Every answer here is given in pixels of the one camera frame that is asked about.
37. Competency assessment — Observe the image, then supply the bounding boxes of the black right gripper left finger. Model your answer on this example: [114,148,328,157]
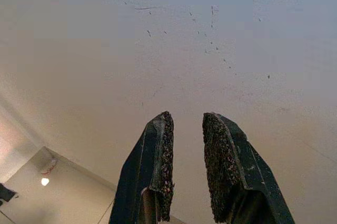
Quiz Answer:
[108,111,176,224]

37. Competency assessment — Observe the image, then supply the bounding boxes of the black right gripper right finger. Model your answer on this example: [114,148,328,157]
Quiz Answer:
[202,112,296,224]

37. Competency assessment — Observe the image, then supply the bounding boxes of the black ceiling fixture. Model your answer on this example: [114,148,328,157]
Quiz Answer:
[0,182,18,205]

